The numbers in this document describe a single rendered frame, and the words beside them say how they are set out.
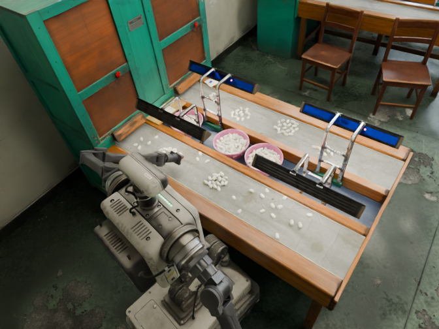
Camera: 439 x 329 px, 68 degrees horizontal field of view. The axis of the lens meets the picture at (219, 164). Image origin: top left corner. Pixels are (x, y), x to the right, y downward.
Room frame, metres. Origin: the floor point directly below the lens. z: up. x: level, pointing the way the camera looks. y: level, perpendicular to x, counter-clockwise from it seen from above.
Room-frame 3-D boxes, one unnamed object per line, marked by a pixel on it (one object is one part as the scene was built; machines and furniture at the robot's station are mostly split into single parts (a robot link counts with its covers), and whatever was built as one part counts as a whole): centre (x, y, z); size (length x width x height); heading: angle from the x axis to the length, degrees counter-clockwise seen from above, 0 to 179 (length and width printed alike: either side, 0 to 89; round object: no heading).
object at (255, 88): (2.09, -0.09, 1.08); 0.62 x 0.08 x 0.07; 48
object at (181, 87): (2.43, 0.19, 0.83); 0.30 x 0.06 x 0.07; 138
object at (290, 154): (1.71, -0.34, 0.71); 1.81 x 0.05 x 0.11; 48
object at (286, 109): (2.00, -0.60, 0.67); 1.81 x 0.12 x 0.19; 48
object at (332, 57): (3.23, -1.35, 0.45); 0.44 x 0.43 x 0.91; 44
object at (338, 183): (1.38, -0.76, 0.90); 0.20 x 0.19 x 0.45; 48
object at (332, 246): (1.34, 0.00, 0.73); 1.81 x 0.30 x 0.02; 48
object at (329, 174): (1.08, -0.49, 0.90); 0.20 x 0.19 x 0.45; 48
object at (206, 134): (1.68, 0.28, 1.08); 0.62 x 0.08 x 0.07; 48
